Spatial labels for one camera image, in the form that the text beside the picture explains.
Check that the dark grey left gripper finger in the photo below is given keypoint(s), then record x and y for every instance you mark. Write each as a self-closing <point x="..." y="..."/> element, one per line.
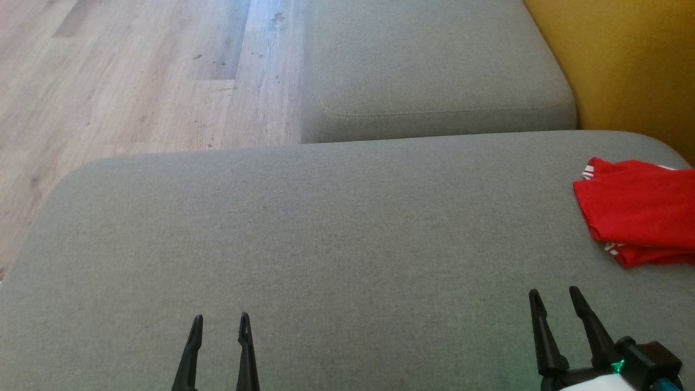
<point x="190" y="358"/>
<point x="247" y="358"/>

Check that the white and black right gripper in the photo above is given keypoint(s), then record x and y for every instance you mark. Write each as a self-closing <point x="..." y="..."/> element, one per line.
<point x="586" y="383"/>

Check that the red and white basketball jersey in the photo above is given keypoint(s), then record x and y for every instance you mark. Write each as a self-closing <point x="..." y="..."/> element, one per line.
<point x="640" y="206"/>

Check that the yellow sofa backrest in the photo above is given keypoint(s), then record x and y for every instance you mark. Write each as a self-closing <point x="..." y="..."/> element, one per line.
<point x="635" y="65"/>

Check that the small grey sofa cushion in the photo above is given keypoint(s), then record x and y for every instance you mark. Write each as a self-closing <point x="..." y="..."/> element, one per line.
<point x="434" y="54"/>

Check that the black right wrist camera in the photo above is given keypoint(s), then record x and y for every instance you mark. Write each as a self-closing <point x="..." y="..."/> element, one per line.
<point x="651" y="361"/>

